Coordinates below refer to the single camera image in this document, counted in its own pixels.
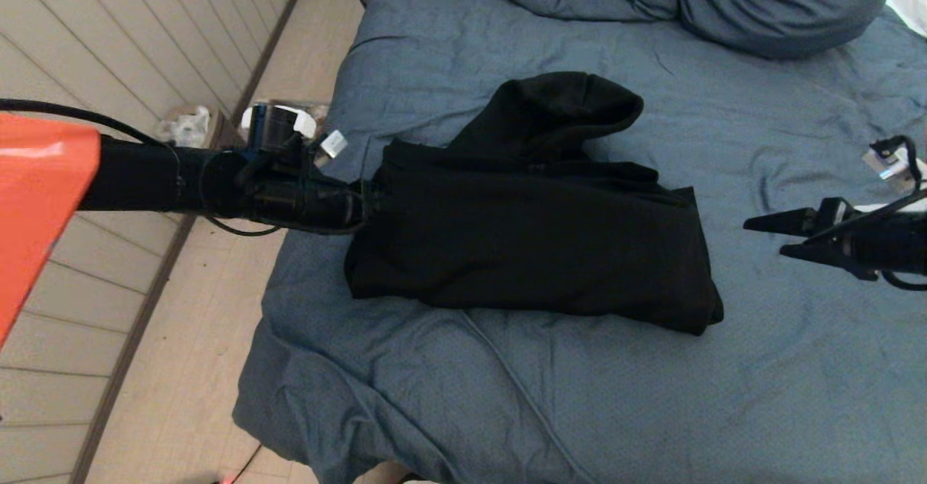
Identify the black garment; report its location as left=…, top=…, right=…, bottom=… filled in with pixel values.
left=344, top=71, right=725, bottom=336

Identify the brown trash bin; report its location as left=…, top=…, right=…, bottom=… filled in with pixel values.
left=163, top=104, right=247, bottom=150

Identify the blue bed sheet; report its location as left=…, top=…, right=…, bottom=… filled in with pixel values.
left=233, top=0, right=927, bottom=484

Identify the clear plastic bin bag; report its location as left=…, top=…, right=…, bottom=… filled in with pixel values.
left=161, top=106, right=212, bottom=146

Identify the blue pillow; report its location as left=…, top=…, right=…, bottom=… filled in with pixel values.
left=677, top=0, right=906, bottom=61

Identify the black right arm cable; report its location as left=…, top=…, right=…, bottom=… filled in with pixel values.
left=811, top=136, right=927, bottom=293

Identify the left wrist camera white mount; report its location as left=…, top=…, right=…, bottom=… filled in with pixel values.
left=240, top=104, right=348, bottom=170

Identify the thin black left camera cable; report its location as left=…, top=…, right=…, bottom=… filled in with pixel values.
left=203, top=180, right=370, bottom=238

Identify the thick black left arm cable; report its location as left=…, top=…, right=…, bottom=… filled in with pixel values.
left=0, top=99, right=149, bottom=144

